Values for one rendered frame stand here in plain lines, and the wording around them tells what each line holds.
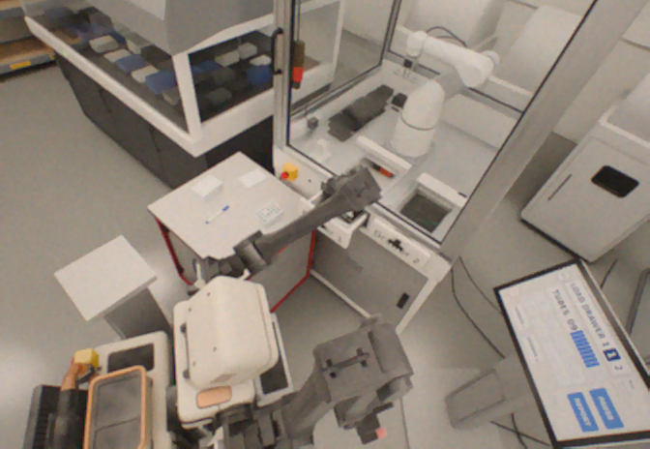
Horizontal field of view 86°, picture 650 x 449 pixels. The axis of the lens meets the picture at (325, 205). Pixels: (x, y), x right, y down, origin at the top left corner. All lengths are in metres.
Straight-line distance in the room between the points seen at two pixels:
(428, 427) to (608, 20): 1.91
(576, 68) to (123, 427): 1.50
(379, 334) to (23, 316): 2.40
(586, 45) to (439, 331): 1.87
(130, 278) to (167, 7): 1.07
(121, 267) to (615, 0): 1.76
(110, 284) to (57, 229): 1.40
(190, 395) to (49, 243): 2.19
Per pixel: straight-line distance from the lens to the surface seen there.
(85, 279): 1.73
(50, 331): 2.61
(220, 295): 0.83
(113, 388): 1.34
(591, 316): 1.43
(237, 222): 1.73
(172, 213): 1.82
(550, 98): 1.08
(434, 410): 2.28
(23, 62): 4.70
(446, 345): 2.46
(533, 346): 1.45
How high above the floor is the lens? 2.12
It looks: 49 degrees down
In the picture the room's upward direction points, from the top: 10 degrees clockwise
